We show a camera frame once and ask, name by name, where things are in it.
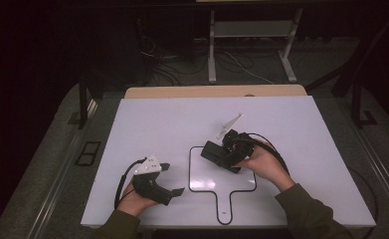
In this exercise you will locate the person's left hand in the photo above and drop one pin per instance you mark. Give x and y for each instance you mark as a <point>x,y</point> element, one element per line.
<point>132,202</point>

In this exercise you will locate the wooden table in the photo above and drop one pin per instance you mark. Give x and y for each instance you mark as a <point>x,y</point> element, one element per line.
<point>215,91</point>

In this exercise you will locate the white metal stand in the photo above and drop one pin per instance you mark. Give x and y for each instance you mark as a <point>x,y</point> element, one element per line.
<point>253,29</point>

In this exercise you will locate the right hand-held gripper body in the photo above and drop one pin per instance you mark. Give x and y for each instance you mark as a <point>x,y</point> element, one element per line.
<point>236,147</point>

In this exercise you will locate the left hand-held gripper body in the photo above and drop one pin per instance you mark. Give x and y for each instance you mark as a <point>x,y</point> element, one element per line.
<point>150,187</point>

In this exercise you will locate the black metal stand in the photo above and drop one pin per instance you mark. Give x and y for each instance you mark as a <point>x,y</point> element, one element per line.
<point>357,99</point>

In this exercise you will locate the person's right hand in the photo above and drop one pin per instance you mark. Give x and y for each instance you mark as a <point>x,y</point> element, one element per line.
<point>268,166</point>

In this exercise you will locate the black whiteboard eraser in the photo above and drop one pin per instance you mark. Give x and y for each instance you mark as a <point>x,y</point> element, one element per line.
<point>217,156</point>

